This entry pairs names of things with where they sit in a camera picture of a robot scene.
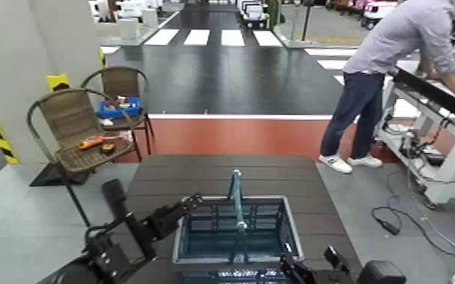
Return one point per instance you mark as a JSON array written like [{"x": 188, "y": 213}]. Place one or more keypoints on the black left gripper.
[{"x": 166, "y": 222}]

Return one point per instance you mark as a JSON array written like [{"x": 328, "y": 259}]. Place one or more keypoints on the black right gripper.
[{"x": 322, "y": 278}]

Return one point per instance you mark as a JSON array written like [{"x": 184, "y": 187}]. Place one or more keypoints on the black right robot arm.
[{"x": 380, "y": 273}]

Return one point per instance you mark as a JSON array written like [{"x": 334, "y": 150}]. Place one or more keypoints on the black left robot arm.
[{"x": 108, "y": 257}]

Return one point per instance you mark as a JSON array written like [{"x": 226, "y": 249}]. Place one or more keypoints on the black power adapter brick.
[{"x": 389, "y": 227}]

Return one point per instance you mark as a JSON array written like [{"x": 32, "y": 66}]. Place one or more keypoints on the black yellow tape measure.
[{"x": 108, "y": 148}]

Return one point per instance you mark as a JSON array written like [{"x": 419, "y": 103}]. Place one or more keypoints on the small white object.
[{"x": 107, "y": 122}]

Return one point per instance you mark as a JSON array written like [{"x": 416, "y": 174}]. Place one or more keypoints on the orange hand tool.
[{"x": 90, "y": 143}]

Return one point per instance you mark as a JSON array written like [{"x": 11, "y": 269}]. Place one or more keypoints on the blue plastic parts box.
[{"x": 112, "y": 111}]

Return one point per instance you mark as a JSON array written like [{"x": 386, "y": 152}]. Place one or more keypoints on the brown wicker metal chair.
[
  {"x": 72, "y": 119},
  {"x": 122, "y": 81}
]

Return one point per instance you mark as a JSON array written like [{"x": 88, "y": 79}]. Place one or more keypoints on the black adapter under workbench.
[{"x": 435, "y": 159}]

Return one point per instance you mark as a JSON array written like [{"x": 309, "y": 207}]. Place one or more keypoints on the narrow yellow black edge strip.
[{"x": 103, "y": 58}]

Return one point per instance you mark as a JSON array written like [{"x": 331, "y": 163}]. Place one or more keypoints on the yellow black corner guard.
[{"x": 57, "y": 82}]

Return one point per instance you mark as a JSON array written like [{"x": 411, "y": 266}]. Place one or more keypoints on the small white model vehicle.
[{"x": 254, "y": 14}]

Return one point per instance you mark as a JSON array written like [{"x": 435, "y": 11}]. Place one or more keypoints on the black pole with base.
[{"x": 306, "y": 20}]

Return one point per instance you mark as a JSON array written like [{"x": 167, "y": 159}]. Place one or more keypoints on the person in grey shirt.
[{"x": 402, "y": 35}]

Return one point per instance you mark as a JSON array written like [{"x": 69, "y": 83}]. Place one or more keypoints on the white wheeled delivery robot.
[{"x": 376, "y": 14}]

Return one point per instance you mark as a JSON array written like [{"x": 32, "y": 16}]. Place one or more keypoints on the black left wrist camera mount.
[{"x": 118, "y": 198}]

